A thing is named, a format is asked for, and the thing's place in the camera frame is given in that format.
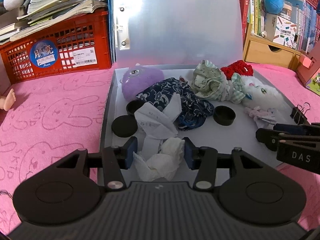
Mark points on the white label printer box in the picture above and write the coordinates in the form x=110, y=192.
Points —
x=282, y=31

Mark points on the patterned paper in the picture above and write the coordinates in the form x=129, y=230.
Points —
x=261, y=116

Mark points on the green striped doll clothes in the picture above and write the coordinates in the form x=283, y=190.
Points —
x=207, y=82

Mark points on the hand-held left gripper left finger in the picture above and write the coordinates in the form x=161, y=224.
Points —
x=131, y=152

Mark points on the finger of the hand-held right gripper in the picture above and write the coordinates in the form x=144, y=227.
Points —
x=267, y=137
x=287, y=128

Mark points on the purple plush toy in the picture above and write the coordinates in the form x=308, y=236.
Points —
x=142, y=80

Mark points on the red plastic crate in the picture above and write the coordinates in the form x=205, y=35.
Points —
x=75, y=37

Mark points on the black binder clip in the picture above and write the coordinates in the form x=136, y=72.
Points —
x=298, y=113

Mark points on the white tissue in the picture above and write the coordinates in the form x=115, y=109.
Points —
x=165, y=160

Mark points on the wooden drawer organizer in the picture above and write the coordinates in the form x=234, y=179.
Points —
x=262, y=52

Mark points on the brown haired doll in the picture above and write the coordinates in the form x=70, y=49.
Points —
x=8, y=100

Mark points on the black lid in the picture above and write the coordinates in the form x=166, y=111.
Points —
x=124, y=126

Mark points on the blue floral cloth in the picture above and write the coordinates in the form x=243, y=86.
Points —
x=160, y=92

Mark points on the row of colourful children's books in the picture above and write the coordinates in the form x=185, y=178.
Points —
x=307, y=17

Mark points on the grey plastic file box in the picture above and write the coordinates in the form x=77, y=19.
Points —
x=175, y=30

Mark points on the pink printed blanket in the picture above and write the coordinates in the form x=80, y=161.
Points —
x=62, y=110

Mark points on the white paper note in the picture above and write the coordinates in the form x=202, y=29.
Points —
x=152, y=125

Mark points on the deep black cap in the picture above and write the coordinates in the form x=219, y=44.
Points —
x=223, y=116

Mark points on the red crochet hat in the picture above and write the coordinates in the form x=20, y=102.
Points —
x=237, y=68

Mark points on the small black cap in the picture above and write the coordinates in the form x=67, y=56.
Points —
x=132, y=107

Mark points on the pink triangular toy house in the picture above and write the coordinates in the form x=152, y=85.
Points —
x=311, y=72

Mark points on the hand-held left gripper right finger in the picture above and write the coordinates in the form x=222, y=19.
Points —
x=188, y=155

